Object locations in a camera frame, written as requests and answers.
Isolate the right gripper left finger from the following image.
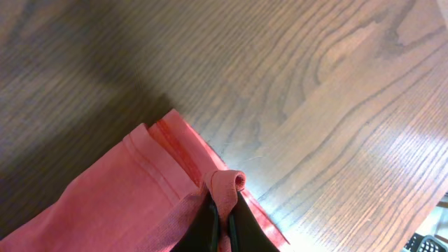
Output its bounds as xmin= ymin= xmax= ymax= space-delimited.
xmin=171 ymin=192 xmax=220 ymax=252

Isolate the black plastic basket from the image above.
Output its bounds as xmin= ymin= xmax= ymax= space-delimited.
xmin=402 ymin=233 xmax=447 ymax=252

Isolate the right gripper right finger tip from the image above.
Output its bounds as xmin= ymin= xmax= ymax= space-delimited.
xmin=228 ymin=192 xmax=279 ymax=252

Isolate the red orange t-shirt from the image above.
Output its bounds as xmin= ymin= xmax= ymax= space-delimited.
xmin=1 ymin=111 xmax=291 ymax=251

